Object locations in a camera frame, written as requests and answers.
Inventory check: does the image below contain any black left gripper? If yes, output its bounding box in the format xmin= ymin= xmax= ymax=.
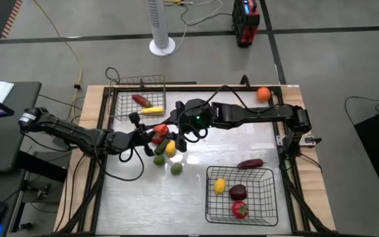
xmin=128 ymin=124 xmax=157 ymax=157

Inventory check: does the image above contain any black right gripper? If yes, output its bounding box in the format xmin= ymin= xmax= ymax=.
xmin=168 ymin=111 xmax=193 ymax=153

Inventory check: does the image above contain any bright red long pepper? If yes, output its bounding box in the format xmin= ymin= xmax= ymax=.
xmin=152 ymin=124 xmax=170 ymax=136

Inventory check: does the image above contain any yellow lemon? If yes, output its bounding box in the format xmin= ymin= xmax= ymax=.
xmin=164 ymin=140 xmax=178 ymax=158
xmin=213 ymin=178 xmax=227 ymax=196

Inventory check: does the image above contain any yellow corn cob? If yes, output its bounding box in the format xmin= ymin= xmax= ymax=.
xmin=140 ymin=106 xmax=166 ymax=117

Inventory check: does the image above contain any dark red chili pepper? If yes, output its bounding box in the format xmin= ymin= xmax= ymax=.
xmin=132 ymin=94 xmax=153 ymax=109

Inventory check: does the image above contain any black wire basket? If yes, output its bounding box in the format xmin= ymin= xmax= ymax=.
xmin=205 ymin=165 xmax=279 ymax=227

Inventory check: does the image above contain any dark purple eggplant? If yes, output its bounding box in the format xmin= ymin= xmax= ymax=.
xmin=237 ymin=158 xmax=266 ymax=170

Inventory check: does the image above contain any dark purple plum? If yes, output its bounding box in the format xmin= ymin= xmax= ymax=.
xmin=228 ymin=184 xmax=247 ymax=201

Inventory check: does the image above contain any orange fruit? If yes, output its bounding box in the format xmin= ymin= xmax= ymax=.
xmin=256 ymin=86 xmax=272 ymax=103

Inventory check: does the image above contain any white tower fan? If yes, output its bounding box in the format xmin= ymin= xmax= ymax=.
xmin=146 ymin=0 xmax=176 ymax=57

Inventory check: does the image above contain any red black power station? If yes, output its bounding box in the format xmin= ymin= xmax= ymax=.
xmin=231 ymin=0 xmax=261 ymax=48

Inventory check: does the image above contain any black desk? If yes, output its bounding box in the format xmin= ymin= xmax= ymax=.
xmin=0 ymin=81 xmax=43 ymax=174

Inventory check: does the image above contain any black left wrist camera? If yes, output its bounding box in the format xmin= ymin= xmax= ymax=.
xmin=128 ymin=111 xmax=143 ymax=132

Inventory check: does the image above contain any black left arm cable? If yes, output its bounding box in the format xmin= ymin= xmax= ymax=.
xmin=105 ymin=144 xmax=145 ymax=182

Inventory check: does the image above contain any silver wire basket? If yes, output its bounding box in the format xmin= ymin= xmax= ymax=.
xmin=109 ymin=74 xmax=167 ymax=122

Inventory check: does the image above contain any black cable loop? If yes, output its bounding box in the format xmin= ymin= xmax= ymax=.
xmin=105 ymin=66 xmax=122 ymax=86

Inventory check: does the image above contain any yellow cable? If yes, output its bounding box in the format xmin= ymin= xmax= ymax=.
xmin=32 ymin=0 xmax=84 ymax=118

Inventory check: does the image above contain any white floor cable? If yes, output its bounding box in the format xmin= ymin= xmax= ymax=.
xmin=163 ymin=0 xmax=225 ymax=55

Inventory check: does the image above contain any black cabinet cable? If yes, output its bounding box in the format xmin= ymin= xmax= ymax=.
xmin=343 ymin=95 xmax=379 ymax=126

